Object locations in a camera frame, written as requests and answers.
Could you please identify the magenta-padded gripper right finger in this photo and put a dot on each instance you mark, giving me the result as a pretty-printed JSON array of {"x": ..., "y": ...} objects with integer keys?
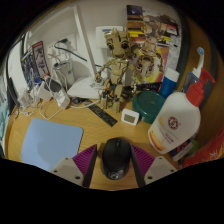
[{"x": 145, "y": 163}]

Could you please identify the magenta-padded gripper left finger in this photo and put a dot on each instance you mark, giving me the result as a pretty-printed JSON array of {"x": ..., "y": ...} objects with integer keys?
[{"x": 83, "y": 163}]

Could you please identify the black computer mouse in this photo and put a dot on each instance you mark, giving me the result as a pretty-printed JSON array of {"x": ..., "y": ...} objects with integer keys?
[{"x": 115, "y": 156}]

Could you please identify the light blue mouse pad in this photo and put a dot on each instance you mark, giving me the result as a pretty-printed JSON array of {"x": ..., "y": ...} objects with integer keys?
[{"x": 46, "y": 143}]

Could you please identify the small white desk clock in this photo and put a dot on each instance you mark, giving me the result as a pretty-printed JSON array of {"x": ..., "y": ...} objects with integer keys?
[{"x": 130, "y": 116}]

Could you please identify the white red-capped lotion bottle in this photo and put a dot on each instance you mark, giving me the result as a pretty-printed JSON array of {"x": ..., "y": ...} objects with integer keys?
[{"x": 176, "y": 120}]

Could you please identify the red chip canister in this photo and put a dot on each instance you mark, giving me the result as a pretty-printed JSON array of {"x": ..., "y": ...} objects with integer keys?
[{"x": 206, "y": 150}]

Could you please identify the white power strip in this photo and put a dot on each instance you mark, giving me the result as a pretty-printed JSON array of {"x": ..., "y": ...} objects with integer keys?
[{"x": 61, "y": 98}]

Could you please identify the white desk lamp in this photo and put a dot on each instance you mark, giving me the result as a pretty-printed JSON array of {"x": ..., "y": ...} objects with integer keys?
[{"x": 85, "y": 87}]

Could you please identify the white charger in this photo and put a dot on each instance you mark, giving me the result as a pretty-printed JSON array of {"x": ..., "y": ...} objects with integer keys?
[
  {"x": 44, "y": 91},
  {"x": 32, "y": 96}
]

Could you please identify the blue tube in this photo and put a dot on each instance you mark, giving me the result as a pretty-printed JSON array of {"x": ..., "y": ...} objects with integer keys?
[{"x": 168, "y": 83}]

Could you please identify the clear glass jar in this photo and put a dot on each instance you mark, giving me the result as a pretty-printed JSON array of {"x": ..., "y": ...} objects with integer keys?
[{"x": 23, "y": 100}]

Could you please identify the steel cup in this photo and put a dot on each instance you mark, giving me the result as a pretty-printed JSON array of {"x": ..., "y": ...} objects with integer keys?
[{"x": 65, "y": 73}]

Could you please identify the black bag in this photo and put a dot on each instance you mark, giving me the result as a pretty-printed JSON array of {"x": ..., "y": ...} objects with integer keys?
[{"x": 11, "y": 96}]

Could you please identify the brown tree figure toy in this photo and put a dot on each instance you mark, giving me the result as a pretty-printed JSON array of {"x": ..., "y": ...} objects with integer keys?
[{"x": 116, "y": 66}]

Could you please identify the blue robot model box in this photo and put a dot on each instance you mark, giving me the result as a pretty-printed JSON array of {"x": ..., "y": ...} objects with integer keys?
[{"x": 35, "y": 63}]

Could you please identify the dark white-nozzle spray bottle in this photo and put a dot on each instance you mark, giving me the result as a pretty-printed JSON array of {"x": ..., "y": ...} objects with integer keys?
[{"x": 199, "y": 63}]

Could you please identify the colourful figure toy box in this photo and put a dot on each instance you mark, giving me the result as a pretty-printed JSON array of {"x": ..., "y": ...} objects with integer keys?
[{"x": 153, "y": 43}]

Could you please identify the white wall socket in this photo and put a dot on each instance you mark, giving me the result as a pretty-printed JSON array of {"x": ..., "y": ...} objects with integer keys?
[
  {"x": 53, "y": 50},
  {"x": 70, "y": 41}
]

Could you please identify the white wall box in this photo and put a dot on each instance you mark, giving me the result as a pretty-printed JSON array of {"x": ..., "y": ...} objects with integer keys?
[{"x": 106, "y": 35}]

